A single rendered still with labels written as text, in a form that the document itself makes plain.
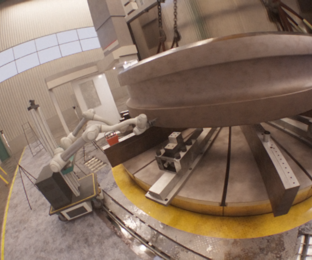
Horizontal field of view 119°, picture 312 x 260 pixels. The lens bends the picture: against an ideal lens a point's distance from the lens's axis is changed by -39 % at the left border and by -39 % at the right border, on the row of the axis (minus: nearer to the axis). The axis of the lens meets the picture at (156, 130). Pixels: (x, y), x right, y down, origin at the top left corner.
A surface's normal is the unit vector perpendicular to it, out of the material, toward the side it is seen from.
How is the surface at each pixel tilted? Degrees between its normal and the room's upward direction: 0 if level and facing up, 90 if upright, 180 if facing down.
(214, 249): 0
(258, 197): 0
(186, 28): 90
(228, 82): 90
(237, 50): 90
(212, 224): 0
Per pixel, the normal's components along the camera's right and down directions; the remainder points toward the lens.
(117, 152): 0.46, 0.21
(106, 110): 0.70, 0.06
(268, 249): -0.29, -0.89
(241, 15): -0.63, 0.46
